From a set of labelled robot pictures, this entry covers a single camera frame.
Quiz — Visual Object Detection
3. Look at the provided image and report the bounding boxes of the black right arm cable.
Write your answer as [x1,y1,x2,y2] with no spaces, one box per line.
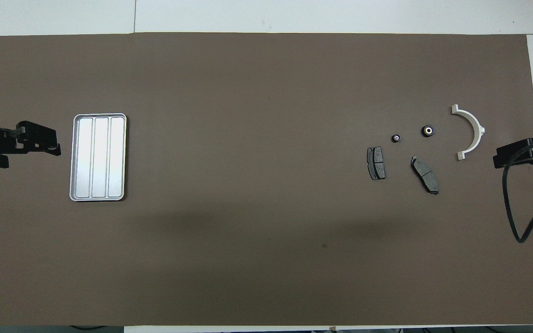
[502,132,533,244]

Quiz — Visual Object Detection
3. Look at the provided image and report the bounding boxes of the brown table mat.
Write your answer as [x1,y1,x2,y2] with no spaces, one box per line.
[0,32,533,327]

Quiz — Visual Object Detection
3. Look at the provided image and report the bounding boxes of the rectangular dark grey brake pad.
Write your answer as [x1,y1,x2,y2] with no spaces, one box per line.
[366,146,386,181]

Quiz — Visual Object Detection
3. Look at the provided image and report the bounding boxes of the curved dark grey brake pad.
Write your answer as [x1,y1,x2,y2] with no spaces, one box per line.
[410,156,440,195]

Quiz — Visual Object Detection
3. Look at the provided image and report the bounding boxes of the silver metal tray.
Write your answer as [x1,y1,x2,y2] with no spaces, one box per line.
[69,113,127,202]

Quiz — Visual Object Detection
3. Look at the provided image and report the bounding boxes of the white semicircular bracket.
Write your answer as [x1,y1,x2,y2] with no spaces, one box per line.
[451,105,486,161]

